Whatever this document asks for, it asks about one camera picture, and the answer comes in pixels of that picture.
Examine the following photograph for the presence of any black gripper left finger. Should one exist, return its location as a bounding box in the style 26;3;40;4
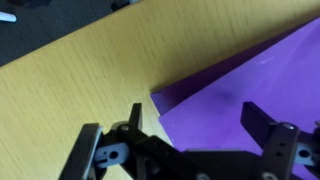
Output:
58;102;149;180

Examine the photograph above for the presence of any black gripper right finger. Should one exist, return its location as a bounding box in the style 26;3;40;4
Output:
240;101;320;180

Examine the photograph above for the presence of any purple cloth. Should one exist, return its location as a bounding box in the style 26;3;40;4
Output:
149;17;320;180

